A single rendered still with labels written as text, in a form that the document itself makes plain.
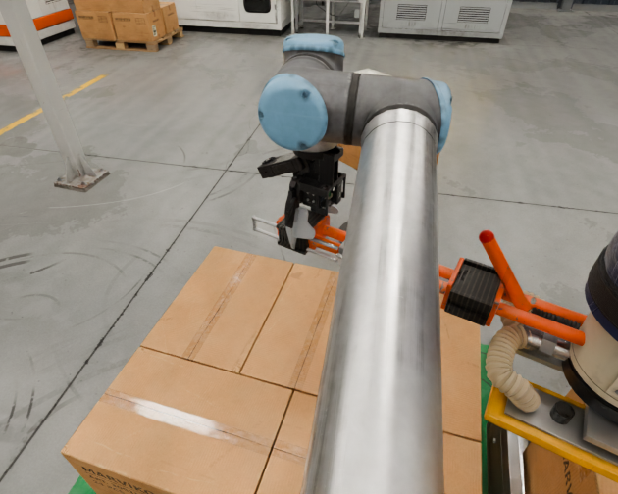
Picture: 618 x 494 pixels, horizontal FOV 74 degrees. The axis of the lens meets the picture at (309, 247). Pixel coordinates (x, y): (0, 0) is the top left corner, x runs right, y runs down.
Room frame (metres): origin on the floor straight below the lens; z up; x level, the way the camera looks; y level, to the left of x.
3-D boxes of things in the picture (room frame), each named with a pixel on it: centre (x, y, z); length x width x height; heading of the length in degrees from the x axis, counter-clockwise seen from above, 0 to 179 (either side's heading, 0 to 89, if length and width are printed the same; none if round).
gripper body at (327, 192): (0.65, -0.01, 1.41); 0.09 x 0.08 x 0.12; 58
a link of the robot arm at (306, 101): (0.54, 0.00, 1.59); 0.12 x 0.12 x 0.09; 80
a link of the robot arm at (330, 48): (0.66, -0.01, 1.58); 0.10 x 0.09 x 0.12; 170
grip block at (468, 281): (0.50, -0.29, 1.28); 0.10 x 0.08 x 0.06; 149
